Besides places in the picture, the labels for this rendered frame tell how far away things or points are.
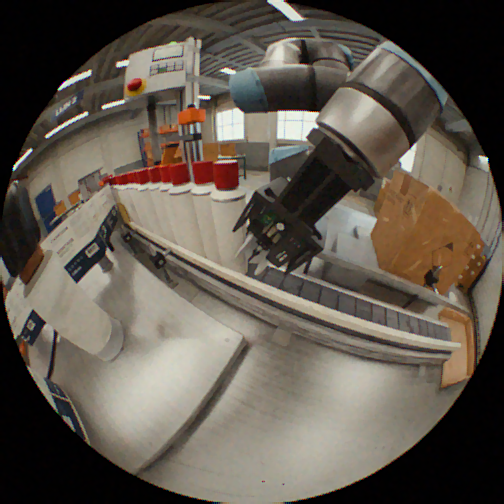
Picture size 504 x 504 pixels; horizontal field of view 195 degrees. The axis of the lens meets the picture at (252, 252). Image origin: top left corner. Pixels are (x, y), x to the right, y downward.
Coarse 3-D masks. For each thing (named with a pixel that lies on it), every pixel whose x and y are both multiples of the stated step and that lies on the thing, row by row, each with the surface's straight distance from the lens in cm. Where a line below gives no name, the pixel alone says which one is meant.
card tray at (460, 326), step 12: (444, 312) 68; (456, 312) 74; (456, 324) 79; (468, 324) 90; (456, 336) 76; (468, 336) 89; (468, 348) 88; (456, 360) 72; (468, 360) 87; (444, 372) 61; (456, 372) 72; (468, 372) 87; (444, 384) 62
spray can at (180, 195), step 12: (180, 168) 26; (180, 180) 27; (180, 192) 26; (180, 204) 27; (192, 204) 27; (180, 216) 28; (192, 216) 28; (180, 228) 30; (192, 228) 29; (192, 240) 30; (204, 252) 33
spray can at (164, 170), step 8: (160, 168) 32; (168, 168) 31; (168, 176) 31; (168, 184) 32; (160, 192) 33; (168, 192) 31; (168, 200) 32; (168, 208) 33; (168, 216) 34; (176, 224) 34; (176, 232) 35; (176, 240) 37
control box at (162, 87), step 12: (156, 48) 57; (132, 60) 56; (144, 60) 55; (168, 60) 53; (132, 72) 53; (144, 72) 52; (168, 72) 50; (180, 72) 50; (144, 84) 50; (156, 84) 49; (168, 84) 49; (180, 84) 48; (132, 96) 49; (144, 96) 49; (156, 96) 51; (168, 96) 53; (132, 108) 56
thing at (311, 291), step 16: (176, 256) 38; (208, 272) 31; (272, 272) 30; (240, 288) 28; (288, 288) 28; (304, 288) 29; (320, 288) 30; (272, 304) 26; (320, 304) 28; (336, 304) 30; (352, 304) 31; (368, 304) 34; (320, 320) 27; (368, 320) 32; (384, 320) 35; (400, 320) 38; (416, 320) 43; (368, 336) 30; (432, 336) 47; (448, 336) 56; (432, 352) 46; (448, 352) 54
